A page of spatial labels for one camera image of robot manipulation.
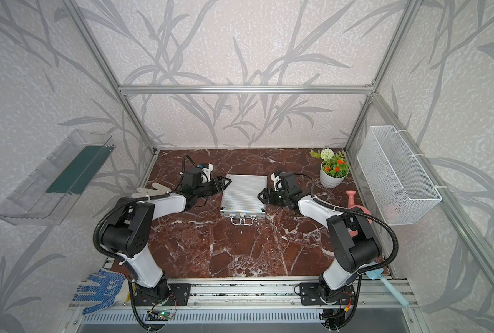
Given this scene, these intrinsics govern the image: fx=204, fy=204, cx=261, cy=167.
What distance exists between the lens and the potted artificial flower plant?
0.95 m

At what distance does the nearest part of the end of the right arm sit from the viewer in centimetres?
72

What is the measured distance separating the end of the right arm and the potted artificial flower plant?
0.85 feet
